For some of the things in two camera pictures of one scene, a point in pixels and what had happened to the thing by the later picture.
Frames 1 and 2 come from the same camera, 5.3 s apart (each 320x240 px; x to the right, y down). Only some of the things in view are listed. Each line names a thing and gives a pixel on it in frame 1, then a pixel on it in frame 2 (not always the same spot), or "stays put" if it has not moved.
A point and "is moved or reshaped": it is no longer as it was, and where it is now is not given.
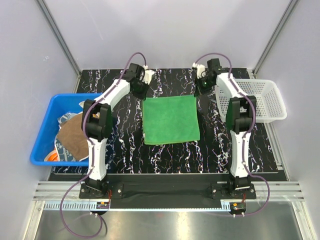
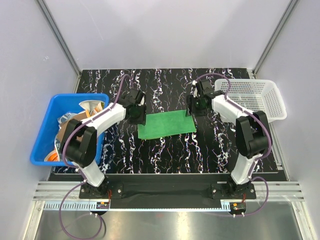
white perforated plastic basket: [270, 105] stays put
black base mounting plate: [165, 191] stays put
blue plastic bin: [60, 104] stays put
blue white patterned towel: [62, 153] stays put
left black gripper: [142, 95] to [141, 120]
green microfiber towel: [170, 119] is moved or reshaped
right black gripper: [199, 90] to [190, 99]
